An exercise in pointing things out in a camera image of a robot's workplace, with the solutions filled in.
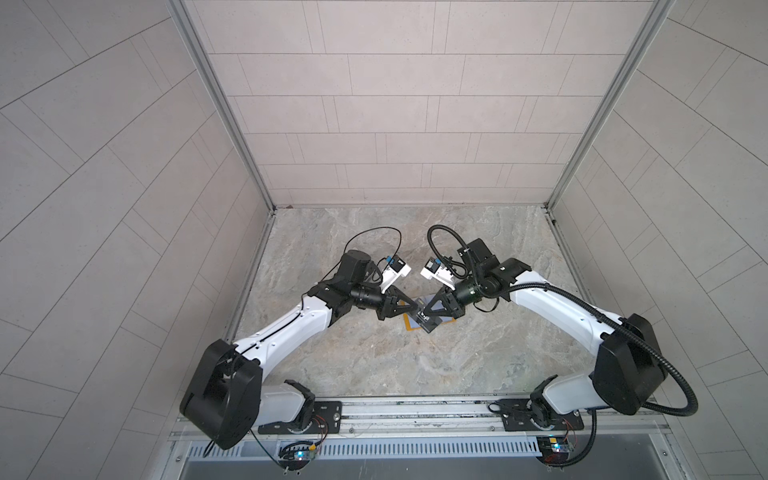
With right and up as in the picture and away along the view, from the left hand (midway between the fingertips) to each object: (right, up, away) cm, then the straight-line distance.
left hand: (418, 308), depth 72 cm
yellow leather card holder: (-2, -3, 0) cm, 3 cm away
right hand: (+2, -1, 0) cm, 3 cm away
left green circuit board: (-28, -31, -7) cm, 42 cm away
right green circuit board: (+31, -32, -4) cm, 44 cm away
